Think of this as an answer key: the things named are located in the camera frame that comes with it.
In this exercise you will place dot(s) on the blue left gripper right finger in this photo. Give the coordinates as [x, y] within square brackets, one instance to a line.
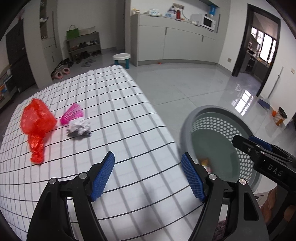
[194, 179]

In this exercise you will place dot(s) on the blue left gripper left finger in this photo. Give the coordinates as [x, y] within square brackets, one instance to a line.
[99, 175]

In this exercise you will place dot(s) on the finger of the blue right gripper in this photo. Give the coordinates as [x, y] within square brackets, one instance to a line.
[260, 142]
[246, 146]

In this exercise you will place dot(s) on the white grey paper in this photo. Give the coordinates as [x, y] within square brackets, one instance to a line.
[78, 128]

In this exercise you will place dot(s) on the pink foam fruit net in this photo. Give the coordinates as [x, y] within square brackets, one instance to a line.
[74, 112]

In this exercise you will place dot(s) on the red plastic bag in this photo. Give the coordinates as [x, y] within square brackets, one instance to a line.
[36, 122]

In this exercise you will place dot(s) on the small striped trash bin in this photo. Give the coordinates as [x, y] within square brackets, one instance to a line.
[280, 116]

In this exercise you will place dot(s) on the right hand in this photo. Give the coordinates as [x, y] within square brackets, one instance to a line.
[271, 201]

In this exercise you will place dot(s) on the grey perforated laundry basket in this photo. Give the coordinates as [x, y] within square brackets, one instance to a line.
[207, 134]

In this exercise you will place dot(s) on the white black grid tablecloth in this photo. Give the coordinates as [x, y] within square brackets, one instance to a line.
[147, 196]

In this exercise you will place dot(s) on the pink slippers pair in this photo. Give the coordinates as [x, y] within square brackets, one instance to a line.
[60, 73]

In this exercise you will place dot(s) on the grey slippers pair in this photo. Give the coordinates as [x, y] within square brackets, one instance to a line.
[88, 63]

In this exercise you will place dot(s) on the white round plastic stool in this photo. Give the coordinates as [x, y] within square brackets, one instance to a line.
[122, 57]

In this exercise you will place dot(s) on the grey shoe rack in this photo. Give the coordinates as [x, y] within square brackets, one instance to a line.
[84, 46]

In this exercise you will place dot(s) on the dark wardrobe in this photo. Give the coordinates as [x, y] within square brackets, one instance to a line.
[17, 56]

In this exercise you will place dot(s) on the white microwave oven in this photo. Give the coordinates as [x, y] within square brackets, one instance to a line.
[208, 22]

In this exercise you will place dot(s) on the green handbag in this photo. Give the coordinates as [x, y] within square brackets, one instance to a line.
[72, 33]

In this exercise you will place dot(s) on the long grey cabinet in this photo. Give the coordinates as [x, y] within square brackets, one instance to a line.
[157, 39]

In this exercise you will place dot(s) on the red thermos bottle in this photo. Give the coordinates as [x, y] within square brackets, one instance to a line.
[178, 14]

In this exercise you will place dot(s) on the tall grey cupboard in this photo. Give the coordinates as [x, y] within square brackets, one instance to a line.
[40, 27]

